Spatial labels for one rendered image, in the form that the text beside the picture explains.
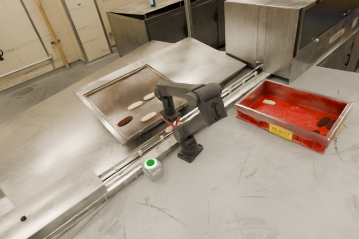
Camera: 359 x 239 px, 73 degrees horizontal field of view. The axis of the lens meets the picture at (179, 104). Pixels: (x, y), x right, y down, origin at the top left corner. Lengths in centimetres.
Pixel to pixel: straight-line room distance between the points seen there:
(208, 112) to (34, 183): 98
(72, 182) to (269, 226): 81
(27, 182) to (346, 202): 143
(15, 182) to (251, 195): 115
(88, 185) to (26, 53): 379
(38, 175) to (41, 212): 36
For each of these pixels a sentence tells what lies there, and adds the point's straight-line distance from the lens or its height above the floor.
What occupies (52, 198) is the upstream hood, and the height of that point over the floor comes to 92.
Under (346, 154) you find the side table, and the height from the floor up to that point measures 82.
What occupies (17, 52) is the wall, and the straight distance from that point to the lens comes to 471.
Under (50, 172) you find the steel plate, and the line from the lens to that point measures 146.
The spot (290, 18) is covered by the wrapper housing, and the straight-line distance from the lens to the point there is 157.
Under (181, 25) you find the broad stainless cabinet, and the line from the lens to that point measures 338.
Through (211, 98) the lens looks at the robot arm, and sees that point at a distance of 81.
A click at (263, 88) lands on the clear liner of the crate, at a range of 157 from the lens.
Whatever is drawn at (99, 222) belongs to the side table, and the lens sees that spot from 114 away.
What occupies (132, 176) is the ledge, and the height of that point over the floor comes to 85.
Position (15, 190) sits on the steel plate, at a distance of 149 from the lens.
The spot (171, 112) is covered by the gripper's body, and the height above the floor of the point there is 100.
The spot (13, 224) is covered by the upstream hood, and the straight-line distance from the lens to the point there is 121.
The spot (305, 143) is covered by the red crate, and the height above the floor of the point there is 84.
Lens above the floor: 173
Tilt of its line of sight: 35 degrees down
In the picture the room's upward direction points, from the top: 10 degrees counter-clockwise
